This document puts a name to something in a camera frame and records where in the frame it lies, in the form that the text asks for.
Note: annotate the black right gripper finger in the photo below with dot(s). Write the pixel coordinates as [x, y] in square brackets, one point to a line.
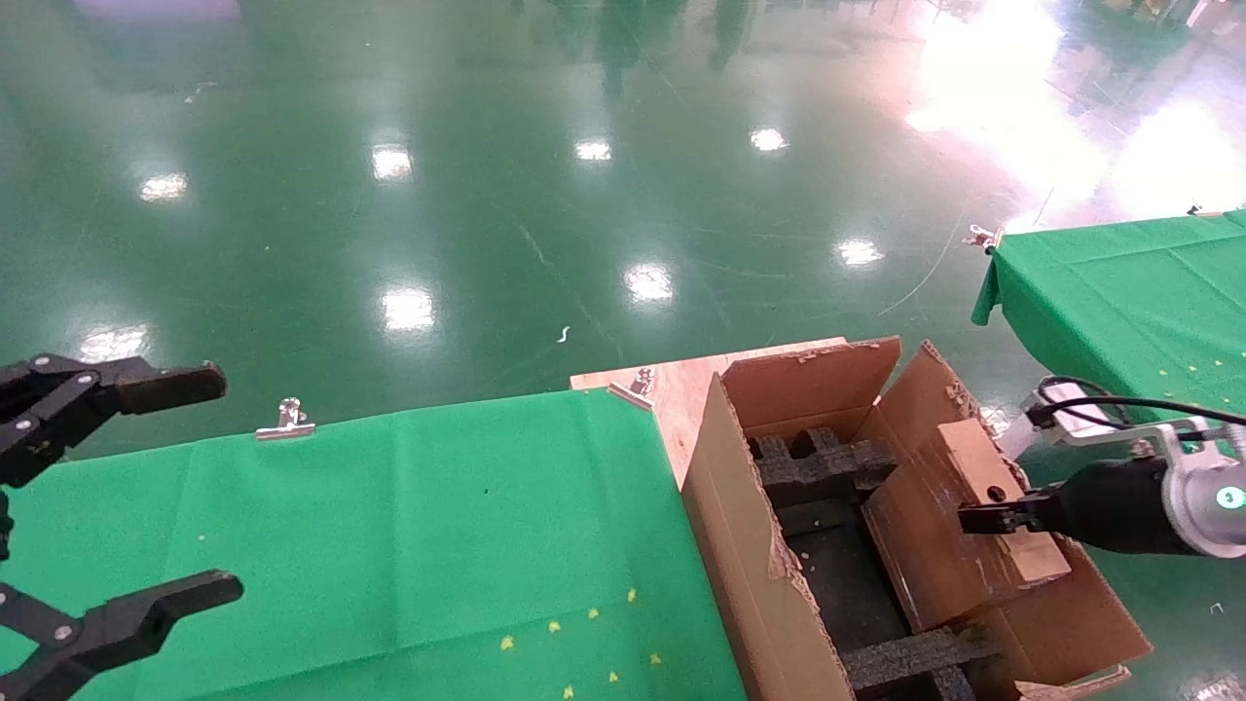
[1007, 516]

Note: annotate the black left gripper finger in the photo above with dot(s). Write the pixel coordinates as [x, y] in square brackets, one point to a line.
[146, 608]
[165, 387]

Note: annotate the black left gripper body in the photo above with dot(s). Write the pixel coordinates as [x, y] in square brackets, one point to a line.
[4, 531]

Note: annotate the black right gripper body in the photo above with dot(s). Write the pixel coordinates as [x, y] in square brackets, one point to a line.
[1119, 511]

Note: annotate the small brown cardboard box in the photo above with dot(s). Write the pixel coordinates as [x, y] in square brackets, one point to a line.
[978, 462]

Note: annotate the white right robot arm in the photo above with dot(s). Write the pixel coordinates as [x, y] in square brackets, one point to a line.
[1217, 506]

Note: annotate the large open cardboard carton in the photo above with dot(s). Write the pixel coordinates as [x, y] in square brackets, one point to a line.
[759, 545]

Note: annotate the white metal table leg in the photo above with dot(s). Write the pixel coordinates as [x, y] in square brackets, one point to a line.
[1017, 433]

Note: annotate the silver binder clip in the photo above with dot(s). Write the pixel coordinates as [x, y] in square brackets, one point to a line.
[983, 237]
[633, 391]
[285, 425]

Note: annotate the small green table cloth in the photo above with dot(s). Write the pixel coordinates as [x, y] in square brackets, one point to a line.
[1119, 302]

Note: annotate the large green table cloth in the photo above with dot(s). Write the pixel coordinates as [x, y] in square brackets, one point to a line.
[389, 526]

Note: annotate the grey camera mounting bracket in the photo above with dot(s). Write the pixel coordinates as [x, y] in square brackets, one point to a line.
[1168, 433]

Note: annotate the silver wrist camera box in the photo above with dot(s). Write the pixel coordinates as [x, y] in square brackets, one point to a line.
[1081, 409]

